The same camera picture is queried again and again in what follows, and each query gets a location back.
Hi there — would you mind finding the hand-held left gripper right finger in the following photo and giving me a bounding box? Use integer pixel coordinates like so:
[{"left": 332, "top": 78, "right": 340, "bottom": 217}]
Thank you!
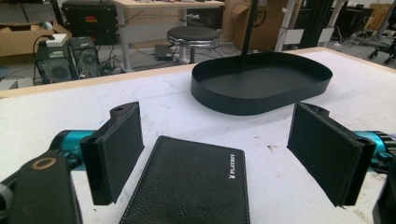
[{"left": 286, "top": 101, "right": 377, "bottom": 208}]

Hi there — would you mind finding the black vertical pole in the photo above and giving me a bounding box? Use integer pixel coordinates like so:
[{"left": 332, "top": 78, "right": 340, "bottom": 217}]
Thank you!
[{"left": 241, "top": 0, "right": 260, "bottom": 58}]

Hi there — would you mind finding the black oval tray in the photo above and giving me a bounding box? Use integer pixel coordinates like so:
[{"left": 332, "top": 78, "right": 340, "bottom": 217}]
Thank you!
[{"left": 190, "top": 51, "right": 333, "bottom": 117}]

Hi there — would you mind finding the black hard case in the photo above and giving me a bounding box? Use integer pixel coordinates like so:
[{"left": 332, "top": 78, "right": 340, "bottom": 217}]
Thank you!
[{"left": 61, "top": 0, "right": 120, "bottom": 46}]

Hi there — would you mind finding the round black stool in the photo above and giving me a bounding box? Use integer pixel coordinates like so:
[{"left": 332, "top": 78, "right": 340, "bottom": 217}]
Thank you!
[{"left": 166, "top": 25, "right": 220, "bottom": 64}]

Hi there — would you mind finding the wooden desk with white legs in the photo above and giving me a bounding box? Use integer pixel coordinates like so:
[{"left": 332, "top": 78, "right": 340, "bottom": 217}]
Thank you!
[{"left": 112, "top": 0, "right": 226, "bottom": 73}]

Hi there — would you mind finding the open cardboard box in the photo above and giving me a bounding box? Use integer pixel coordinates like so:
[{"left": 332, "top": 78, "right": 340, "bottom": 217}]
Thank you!
[{"left": 0, "top": 21, "right": 73, "bottom": 58}]

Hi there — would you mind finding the black leather wallet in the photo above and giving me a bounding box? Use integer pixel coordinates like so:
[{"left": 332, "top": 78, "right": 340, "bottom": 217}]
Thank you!
[{"left": 119, "top": 134, "right": 251, "bottom": 224}]

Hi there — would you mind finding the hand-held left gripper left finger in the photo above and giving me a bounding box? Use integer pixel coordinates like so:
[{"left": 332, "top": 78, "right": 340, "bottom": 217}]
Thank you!
[{"left": 79, "top": 101, "right": 146, "bottom": 206}]

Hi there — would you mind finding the black box on floor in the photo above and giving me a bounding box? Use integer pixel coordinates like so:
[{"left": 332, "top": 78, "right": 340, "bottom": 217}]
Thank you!
[{"left": 154, "top": 44, "right": 174, "bottom": 62}]

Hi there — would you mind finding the white power adapter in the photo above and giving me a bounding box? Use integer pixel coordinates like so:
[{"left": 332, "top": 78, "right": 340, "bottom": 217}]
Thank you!
[{"left": 45, "top": 33, "right": 68, "bottom": 48}]

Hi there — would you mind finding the black wheeled chair base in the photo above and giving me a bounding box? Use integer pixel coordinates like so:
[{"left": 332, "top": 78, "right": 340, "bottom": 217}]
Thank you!
[{"left": 367, "top": 38, "right": 396, "bottom": 65}]

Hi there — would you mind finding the tall cardboard box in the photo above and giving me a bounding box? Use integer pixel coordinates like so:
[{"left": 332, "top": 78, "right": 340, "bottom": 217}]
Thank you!
[{"left": 223, "top": 0, "right": 292, "bottom": 52}]

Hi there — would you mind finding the white table leg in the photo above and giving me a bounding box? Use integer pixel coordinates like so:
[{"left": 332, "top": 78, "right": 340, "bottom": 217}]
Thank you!
[{"left": 274, "top": 0, "right": 299, "bottom": 52}]

